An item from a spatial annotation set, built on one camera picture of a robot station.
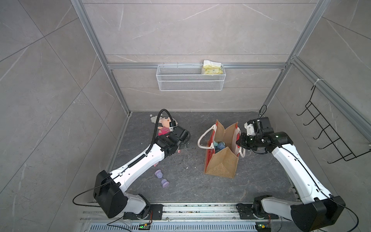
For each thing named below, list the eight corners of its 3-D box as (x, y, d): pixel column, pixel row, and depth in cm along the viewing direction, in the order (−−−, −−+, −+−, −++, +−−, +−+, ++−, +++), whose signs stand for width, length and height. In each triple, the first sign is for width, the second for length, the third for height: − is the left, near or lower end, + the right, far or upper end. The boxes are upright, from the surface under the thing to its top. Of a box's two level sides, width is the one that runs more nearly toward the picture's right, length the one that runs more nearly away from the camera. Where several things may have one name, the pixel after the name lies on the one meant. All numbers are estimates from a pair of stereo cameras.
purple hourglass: (164, 189, 83) (163, 187, 80) (154, 174, 88) (153, 172, 85) (170, 184, 84) (169, 182, 81) (160, 170, 90) (159, 168, 87)
